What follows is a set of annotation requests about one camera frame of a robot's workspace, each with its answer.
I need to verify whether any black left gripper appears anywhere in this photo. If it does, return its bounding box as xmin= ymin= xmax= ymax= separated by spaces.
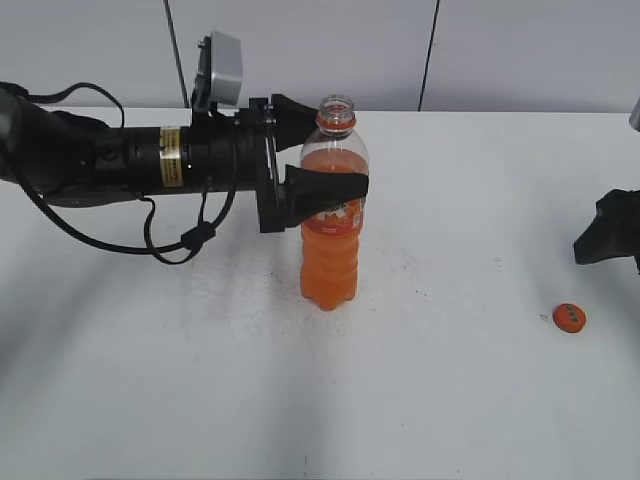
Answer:
xmin=233 ymin=94 xmax=369 ymax=233

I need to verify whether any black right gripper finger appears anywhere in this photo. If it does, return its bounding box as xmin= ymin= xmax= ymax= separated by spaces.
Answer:
xmin=573 ymin=189 xmax=639 ymax=268

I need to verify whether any orange soda plastic bottle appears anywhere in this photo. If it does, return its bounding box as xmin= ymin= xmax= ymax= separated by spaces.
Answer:
xmin=300 ymin=95 xmax=369 ymax=311

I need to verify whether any orange bottle cap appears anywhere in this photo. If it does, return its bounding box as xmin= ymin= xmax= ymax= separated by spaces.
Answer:
xmin=552 ymin=303 xmax=587 ymax=334

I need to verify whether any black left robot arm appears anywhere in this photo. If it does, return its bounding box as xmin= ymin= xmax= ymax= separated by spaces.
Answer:
xmin=1 ymin=83 xmax=328 ymax=233

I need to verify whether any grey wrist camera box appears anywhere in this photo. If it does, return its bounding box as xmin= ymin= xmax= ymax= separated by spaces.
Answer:
xmin=191 ymin=30 xmax=243 ymax=112

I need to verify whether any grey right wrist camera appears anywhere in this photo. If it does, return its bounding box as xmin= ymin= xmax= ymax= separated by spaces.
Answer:
xmin=629 ymin=99 xmax=640 ymax=132

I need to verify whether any black camera cable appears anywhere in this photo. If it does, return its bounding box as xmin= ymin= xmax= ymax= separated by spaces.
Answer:
xmin=19 ymin=82 xmax=239 ymax=266

